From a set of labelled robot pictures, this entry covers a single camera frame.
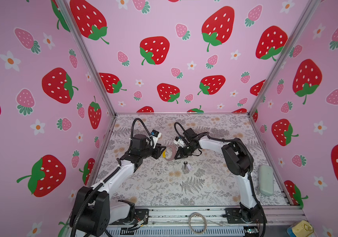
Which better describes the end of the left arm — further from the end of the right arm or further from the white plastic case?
the white plastic case

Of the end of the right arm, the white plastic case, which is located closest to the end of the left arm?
the end of the right arm

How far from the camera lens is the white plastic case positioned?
813 mm
